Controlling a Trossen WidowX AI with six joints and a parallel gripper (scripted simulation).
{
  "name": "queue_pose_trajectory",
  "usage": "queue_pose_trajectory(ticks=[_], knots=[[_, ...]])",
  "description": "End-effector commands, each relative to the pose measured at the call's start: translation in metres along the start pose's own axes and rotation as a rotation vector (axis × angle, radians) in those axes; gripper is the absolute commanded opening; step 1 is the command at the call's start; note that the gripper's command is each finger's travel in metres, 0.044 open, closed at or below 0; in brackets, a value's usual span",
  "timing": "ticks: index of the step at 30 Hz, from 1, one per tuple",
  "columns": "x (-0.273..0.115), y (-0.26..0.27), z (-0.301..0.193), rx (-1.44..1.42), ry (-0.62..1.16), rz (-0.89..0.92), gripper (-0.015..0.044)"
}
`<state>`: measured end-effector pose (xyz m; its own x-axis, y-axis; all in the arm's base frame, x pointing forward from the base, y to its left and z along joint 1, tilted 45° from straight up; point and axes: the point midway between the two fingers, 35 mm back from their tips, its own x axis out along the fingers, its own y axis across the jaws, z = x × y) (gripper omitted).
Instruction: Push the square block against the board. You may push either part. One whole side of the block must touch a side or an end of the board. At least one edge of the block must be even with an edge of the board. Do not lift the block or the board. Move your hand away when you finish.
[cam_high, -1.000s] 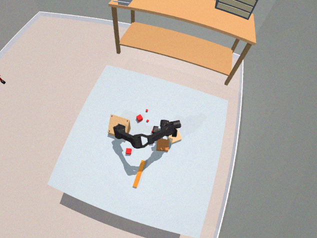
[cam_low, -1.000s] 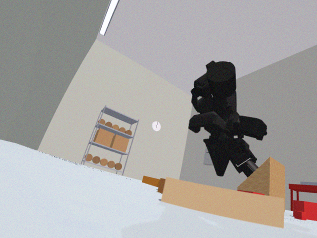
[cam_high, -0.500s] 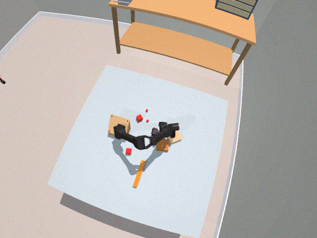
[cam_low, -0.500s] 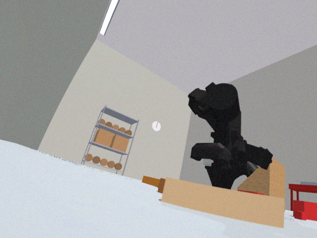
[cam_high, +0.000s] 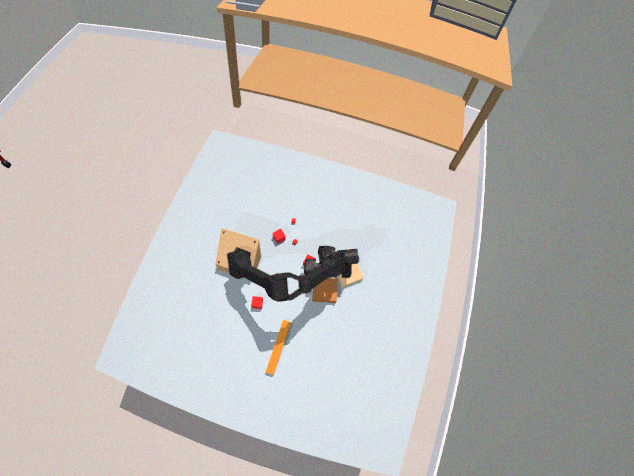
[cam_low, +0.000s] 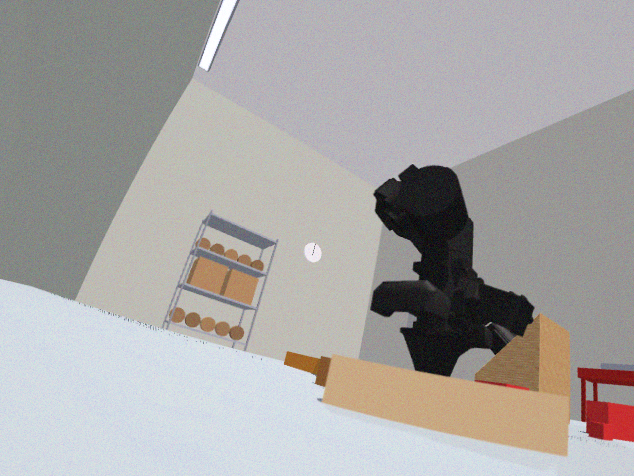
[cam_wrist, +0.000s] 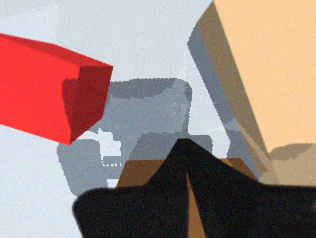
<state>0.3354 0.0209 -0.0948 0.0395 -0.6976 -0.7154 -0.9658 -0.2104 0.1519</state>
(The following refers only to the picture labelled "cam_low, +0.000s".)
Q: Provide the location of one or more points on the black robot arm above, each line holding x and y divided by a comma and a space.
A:
427, 207

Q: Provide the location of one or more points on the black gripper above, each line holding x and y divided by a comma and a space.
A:
438, 337

